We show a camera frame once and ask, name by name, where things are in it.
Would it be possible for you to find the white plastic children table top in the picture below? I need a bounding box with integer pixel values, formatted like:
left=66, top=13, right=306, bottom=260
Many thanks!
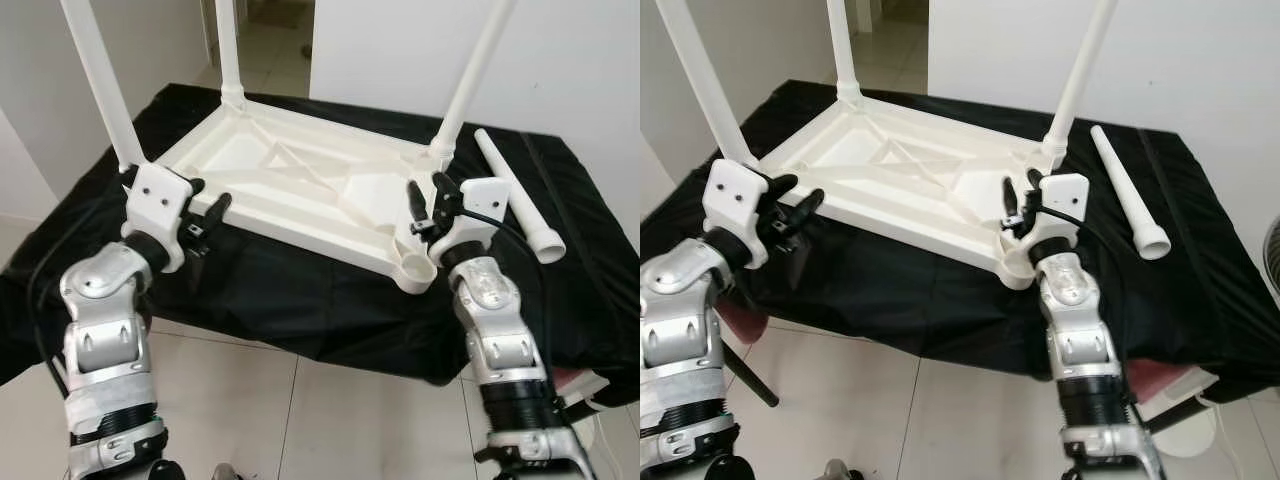
left=758, top=85, right=1063, bottom=291
left=155, top=88, right=459, bottom=296

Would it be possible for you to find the pink round object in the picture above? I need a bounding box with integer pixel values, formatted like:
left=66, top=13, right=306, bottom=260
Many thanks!
left=720, top=300, right=771, bottom=346
left=1128, top=360, right=1196, bottom=401
left=552, top=365, right=601, bottom=396

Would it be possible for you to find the black table cloth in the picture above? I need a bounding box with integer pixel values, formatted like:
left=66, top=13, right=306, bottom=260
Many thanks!
left=0, top=82, right=641, bottom=406
left=640, top=78, right=1280, bottom=401

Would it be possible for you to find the black metal table leg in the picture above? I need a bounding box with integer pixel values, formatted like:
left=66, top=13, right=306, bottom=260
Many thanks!
left=1140, top=400, right=1206, bottom=433
left=722, top=340, right=781, bottom=409

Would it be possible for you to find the white round fan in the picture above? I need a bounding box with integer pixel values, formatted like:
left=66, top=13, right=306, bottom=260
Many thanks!
left=1262, top=215, right=1280, bottom=301

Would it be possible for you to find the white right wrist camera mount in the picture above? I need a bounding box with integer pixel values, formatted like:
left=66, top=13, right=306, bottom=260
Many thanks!
left=1020, top=173, right=1091, bottom=263
left=430, top=177, right=514, bottom=269

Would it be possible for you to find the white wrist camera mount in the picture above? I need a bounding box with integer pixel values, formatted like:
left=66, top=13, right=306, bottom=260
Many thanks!
left=1020, top=173, right=1091, bottom=263
left=430, top=177, right=514, bottom=269
left=702, top=158, right=776, bottom=271
left=120, top=165, right=196, bottom=273

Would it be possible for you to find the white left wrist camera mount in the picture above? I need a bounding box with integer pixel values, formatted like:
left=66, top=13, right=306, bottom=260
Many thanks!
left=702, top=158, right=776, bottom=271
left=120, top=165, right=196, bottom=273

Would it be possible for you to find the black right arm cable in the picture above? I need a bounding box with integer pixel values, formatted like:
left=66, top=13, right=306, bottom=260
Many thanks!
left=455, top=205, right=601, bottom=480
left=1040, top=203, right=1166, bottom=480

